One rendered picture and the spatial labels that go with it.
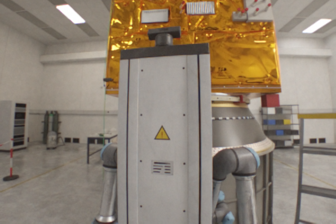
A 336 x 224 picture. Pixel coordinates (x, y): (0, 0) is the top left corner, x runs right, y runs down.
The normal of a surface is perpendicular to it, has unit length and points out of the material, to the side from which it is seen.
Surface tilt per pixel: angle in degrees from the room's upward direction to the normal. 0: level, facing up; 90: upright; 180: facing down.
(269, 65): 90
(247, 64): 90
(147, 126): 90
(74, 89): 90
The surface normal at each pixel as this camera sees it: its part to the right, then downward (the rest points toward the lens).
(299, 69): -0.07, -0.11
